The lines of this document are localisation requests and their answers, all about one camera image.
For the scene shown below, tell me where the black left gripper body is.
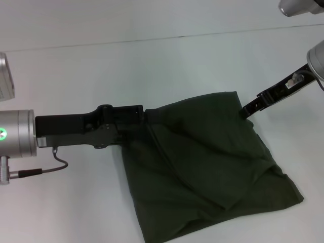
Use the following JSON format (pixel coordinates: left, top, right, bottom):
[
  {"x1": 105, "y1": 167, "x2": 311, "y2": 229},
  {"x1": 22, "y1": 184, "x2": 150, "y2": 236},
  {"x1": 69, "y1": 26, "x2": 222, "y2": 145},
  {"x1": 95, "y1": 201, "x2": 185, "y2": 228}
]
[{"x1": 34, "y1": 103, "x2": 128, "y2": 150}]

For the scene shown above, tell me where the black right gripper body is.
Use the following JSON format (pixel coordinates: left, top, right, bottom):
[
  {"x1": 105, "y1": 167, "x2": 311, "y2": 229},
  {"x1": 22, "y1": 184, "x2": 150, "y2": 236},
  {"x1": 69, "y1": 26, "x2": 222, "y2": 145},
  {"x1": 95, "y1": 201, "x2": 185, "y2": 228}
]
[{"x1": 256, "y1": 63, "x2": 318, "y2": 110}]

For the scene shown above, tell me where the dark green FREE T-shirt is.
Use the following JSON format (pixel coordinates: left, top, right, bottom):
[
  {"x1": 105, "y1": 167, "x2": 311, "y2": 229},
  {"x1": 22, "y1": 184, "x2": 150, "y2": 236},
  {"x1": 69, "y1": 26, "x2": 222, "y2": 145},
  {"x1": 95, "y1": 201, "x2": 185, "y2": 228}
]
[{"x1": 120, "y1": 90, "x2": 304, "y2": 243}]

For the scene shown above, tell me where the right arm cable with plug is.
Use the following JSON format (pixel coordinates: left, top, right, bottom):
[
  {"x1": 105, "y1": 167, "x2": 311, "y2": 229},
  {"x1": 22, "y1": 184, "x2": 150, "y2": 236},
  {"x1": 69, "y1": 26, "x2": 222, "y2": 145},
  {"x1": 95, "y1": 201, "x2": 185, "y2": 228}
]
[{"x1": 285, "y1": 70, "x2": 324, "y2": 90}]

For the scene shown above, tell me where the arm cable with plug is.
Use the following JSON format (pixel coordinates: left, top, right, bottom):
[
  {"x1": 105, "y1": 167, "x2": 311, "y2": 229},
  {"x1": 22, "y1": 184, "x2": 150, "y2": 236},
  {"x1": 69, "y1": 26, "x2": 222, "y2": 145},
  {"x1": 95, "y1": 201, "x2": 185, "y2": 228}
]
[
  {"x1": 285, "y1": 70, "x2": 324, "y2": 90},
  {"x1": 0, "y1": 148, "x2": 69, "y2": 185}
]

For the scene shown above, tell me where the left arm cable with plug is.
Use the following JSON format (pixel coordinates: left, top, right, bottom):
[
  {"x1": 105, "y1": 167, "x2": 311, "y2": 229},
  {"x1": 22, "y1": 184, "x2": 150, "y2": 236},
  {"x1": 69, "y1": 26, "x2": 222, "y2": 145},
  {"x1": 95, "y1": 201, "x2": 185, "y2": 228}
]
[{"x1": 0, "y1": 148, "x2": 69, "y2": 185}]

